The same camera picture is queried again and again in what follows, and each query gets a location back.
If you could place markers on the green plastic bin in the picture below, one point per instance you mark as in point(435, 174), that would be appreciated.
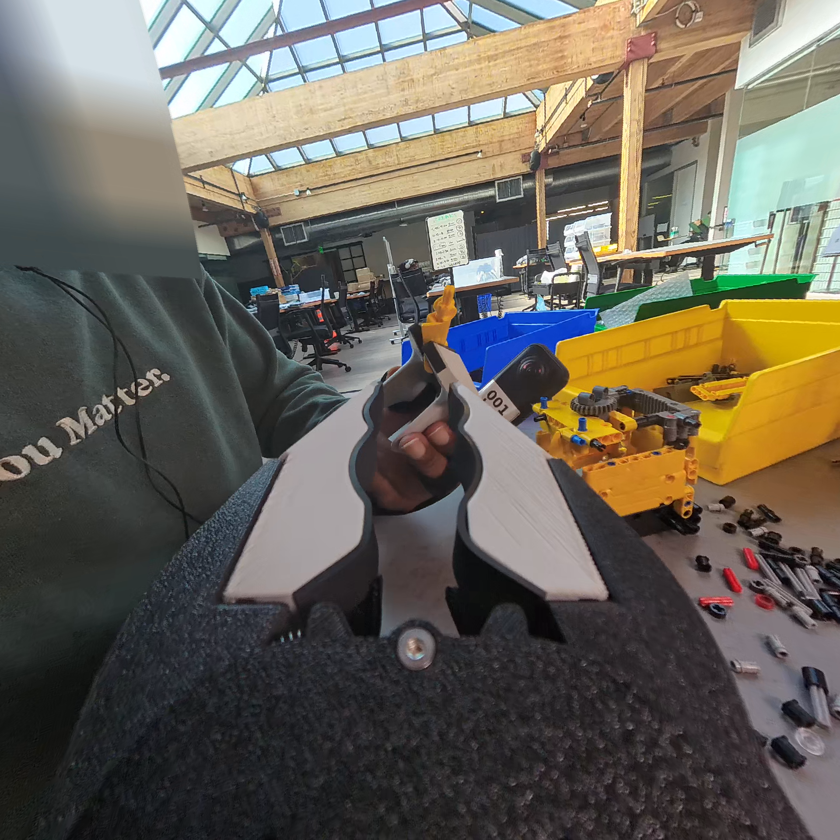
point(754, 289)

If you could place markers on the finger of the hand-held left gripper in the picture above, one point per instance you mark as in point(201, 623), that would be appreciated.
point(453, 371)
point(417, 358)

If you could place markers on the person's left forearm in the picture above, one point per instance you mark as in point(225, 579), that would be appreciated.
point(302, 407)

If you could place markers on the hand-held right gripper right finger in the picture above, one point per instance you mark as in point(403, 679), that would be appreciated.
point(531, 525)

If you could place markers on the black office chair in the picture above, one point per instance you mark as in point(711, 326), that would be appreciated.
point(315, 334)
point(548, 269)
point(594, 262)
point(410, 295)

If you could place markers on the long wooden top desk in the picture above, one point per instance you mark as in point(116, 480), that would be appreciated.
point(689, 248)

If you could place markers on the yellow plastic bin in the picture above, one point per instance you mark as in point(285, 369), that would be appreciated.
point(774, 420)

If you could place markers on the yellow lego vehicle model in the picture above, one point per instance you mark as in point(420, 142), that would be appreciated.
point(630, 479)

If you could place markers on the grey ventilation duct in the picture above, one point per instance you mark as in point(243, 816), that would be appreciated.
point(407, 210)

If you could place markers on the yellow lego connector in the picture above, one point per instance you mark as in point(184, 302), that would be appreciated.
point(434, 328)

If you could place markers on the green storage bin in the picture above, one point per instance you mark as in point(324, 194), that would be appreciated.
point(646, 298)

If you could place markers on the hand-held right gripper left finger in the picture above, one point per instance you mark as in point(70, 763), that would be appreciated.
point(295, 525)

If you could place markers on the blue plastic bin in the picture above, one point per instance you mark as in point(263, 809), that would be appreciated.
point(538, 328)

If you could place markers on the person's left hand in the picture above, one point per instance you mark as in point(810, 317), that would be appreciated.
point(420, 466)

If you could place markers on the wooden support post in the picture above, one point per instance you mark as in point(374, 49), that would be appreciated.
point(633, 164)
point(541, 210)

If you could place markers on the scattered small lego pieces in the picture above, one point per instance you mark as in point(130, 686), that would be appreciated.
point(787, 571)

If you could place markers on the white notice board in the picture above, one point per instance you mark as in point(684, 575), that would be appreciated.
point(446, 239)

